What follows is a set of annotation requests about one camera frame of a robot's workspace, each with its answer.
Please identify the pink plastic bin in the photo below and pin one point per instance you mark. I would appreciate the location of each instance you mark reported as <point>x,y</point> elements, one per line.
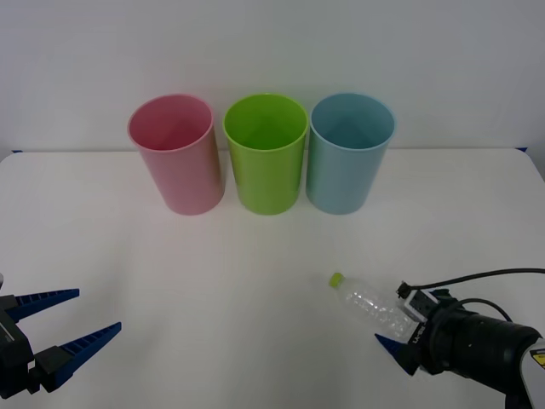
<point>187,179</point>

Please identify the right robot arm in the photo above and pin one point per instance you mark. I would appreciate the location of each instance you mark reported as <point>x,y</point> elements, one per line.
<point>489,349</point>

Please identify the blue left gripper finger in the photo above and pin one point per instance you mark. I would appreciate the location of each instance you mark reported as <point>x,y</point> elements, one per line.
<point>64,362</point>
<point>38,301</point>

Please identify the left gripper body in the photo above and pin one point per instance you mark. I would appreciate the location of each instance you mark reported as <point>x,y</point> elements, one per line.
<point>13,353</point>

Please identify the clear bottle with yellow-green cap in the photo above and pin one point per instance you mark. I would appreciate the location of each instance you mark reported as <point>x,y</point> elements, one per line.
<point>370,307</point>

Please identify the pale blue plastic bin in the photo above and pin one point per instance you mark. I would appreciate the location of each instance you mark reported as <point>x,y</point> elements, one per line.
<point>340,179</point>

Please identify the green plastic bin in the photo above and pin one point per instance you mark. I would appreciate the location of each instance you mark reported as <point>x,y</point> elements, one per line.
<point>266,179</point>

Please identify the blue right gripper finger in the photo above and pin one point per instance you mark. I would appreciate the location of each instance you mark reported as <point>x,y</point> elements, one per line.
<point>406,358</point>

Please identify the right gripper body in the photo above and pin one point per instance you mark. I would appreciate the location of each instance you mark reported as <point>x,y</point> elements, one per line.
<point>432,345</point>

